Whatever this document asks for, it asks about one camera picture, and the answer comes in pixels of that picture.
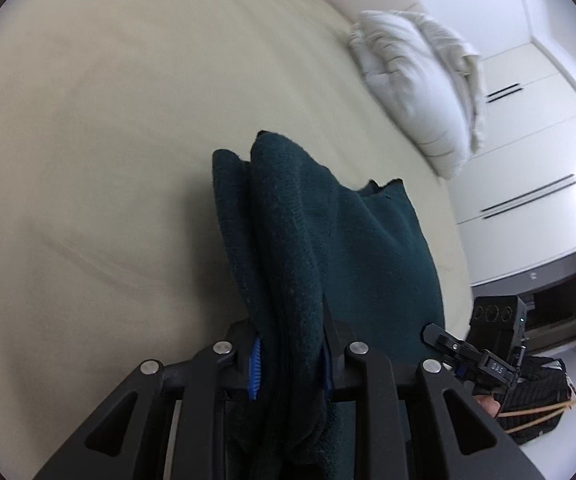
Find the dark green knit sweater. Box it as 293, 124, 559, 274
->
212, 130, 445, 480

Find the white rumpled pillow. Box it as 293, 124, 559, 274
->
348, 10, 487, 181

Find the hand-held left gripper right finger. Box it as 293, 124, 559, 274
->
320, 305, 545, 480

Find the wooden stick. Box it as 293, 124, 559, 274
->
498, 400, 576, 419
504, 407, 569, 434

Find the grey low cabinet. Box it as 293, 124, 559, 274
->
470, 249, 576, 357

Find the black striped bag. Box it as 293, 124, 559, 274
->
497, 356, 576, 446

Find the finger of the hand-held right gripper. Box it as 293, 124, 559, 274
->
421, 324, 520, 387

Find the bed with beige sheet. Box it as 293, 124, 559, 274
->
0, 0, 475, 480

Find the white wardrobe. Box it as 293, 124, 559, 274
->
418, 0, 576, 287

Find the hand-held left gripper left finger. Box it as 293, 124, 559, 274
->
33, 322, 264, 480

